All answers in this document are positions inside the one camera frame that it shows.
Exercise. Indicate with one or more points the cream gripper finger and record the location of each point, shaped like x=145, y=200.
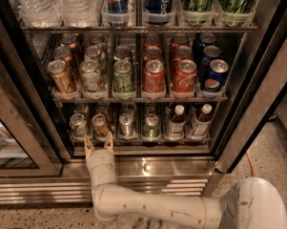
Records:
x=108, y=144
x=88, y=146

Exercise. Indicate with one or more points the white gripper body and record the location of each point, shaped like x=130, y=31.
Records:
x=100, y=159

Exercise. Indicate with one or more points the orange can bottom shelf front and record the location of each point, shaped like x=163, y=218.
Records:
x=100, y=125

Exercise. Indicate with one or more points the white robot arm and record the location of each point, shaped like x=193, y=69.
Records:
x=253, y=203

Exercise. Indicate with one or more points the white green can bottom shelf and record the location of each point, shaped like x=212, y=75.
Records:
x=79, y=125

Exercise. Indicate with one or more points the silver can bottom shelf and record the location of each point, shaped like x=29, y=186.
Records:
x=126, y=124

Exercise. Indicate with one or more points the white green can middle front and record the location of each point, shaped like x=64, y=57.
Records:
x=91, y=76

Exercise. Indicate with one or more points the left glass fridge door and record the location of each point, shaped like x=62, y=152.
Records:
x=24, y=149

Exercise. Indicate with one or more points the gold can middle front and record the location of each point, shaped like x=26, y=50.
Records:
x=62, y=77

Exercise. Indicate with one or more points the gold can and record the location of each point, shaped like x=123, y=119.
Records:
x=62, y=77
x=65, y=53
x=71, y=40

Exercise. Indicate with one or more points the orange red can middle front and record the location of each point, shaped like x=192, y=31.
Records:
x=153, y=77

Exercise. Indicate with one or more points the orange red can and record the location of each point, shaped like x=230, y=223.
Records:
x=153, y=77
x=152, y=53

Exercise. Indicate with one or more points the red cola can front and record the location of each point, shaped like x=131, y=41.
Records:
x=184, y=76

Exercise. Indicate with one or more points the red cola can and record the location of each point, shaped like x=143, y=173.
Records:
x=181, y=53
x=184, y=76

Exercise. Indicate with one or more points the gold can middle back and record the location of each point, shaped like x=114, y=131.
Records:
x=71, y=40

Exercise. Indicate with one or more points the blue pepsi can front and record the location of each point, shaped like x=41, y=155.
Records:
x=215, y=76

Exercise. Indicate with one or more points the blue pepsi can back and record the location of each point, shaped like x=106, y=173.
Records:
x=203, y=40

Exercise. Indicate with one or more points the red bull can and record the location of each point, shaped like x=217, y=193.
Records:
x=116, y=12

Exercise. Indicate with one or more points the tall blue pepsi can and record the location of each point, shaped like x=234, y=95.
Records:
x=159, y=10

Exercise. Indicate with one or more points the left green tall can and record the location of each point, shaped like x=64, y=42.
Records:
x=197, y=12

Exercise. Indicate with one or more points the green tall can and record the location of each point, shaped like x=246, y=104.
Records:
x=197, y=12
x=237, y=12

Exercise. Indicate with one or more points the open fridge door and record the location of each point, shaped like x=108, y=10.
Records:
x=264, y=101

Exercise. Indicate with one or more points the right green tall can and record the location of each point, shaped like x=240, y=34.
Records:
x=237, y=12

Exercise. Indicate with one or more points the left tea bottle white cap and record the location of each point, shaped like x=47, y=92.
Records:
x=176, y=121

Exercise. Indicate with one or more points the tea bottle white cap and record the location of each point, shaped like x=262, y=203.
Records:
x=176, y=121
x=201, y=120

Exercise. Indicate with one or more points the right tea bottle white cap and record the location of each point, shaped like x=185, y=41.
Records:
x=201, y=120

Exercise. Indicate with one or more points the right clear water bottle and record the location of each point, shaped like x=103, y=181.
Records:
x=81, y=13

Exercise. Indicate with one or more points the clear water bottle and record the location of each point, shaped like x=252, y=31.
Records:
x=40, y=13
x=81, y=13

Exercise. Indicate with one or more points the left clear water bottle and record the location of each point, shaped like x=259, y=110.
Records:
x=40, y=13

